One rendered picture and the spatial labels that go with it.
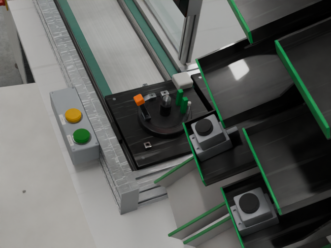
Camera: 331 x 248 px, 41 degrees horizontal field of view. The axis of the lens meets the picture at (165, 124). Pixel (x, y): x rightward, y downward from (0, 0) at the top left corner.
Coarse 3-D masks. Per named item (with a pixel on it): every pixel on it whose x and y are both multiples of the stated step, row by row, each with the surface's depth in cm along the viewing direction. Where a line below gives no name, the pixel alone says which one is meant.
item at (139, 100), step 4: (136, 96) 105; (140, 96) 105; (144, 96) 107; (148, 96) 106; (136, 100) 105; (140, 100) 105; (144, 100) 106; (148, 100) 106; (140, 104) 106; (140, 108) 108; (144, 108) 108; (144, 112) 109; (144, 116) 111
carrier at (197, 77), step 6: (192, 78) 126; (198, 78) 126; (198, 84) 124; (204, 84) 125; (198, 90) 125; (204, 90) 123; (204, 96) 122; (204, 102) 123; (210, 102) 120; (210, 108) 120
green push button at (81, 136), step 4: (80, 128) 110; (76, 132) 109; (80, 132) 109; (84, 132) 110; (88, 132) 110; (76, 136) 109; (80, 136) 109; (84, 136) 109; (88, 136) 109; (76, 140) 108; (80, 140) 108; (84, 140) 108
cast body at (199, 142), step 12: (204, 120) 76; (216, 120) 77; (204, 132) 75; (216, 132) 75; (228, 132) 79; (192, 144) 80; (204, 144) 76; (216, 144) 77; (228, 144) 78; (204, 156) 79
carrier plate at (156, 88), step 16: (112, 96) 118; (128, 96) 119; (192, 96) 121; (112, 112) 115; (128, 112) 115; (192, 112) 118; (128, 128) 112; (128, 144) 109; (160, 144) 110; (176, 144) 110; (144, 160) 106; (160, 160) 107
